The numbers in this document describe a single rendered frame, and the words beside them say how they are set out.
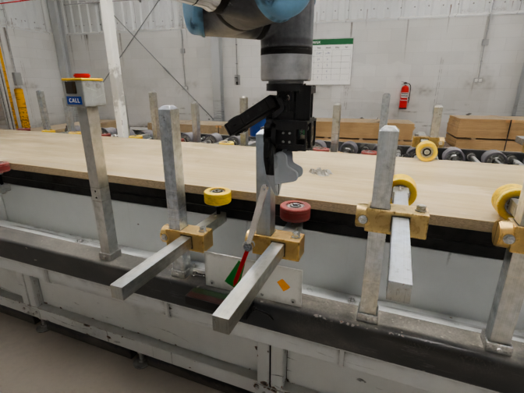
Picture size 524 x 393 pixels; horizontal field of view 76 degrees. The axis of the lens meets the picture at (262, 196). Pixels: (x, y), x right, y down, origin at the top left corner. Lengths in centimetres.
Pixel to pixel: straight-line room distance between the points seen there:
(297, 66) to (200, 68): 808
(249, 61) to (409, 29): 336
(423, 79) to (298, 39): 731
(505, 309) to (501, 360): 10
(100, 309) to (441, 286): 138
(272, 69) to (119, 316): 135
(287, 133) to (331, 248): 48
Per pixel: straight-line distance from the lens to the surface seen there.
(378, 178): 69
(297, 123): 60
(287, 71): 59
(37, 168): 160
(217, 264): 88
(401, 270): 52
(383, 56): 781
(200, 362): 150
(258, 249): 81
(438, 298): 105
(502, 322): 83
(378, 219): 71
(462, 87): 801
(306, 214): 86
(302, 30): 61
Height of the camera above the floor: 121
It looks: 18 degrees down
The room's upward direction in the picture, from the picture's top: straight up
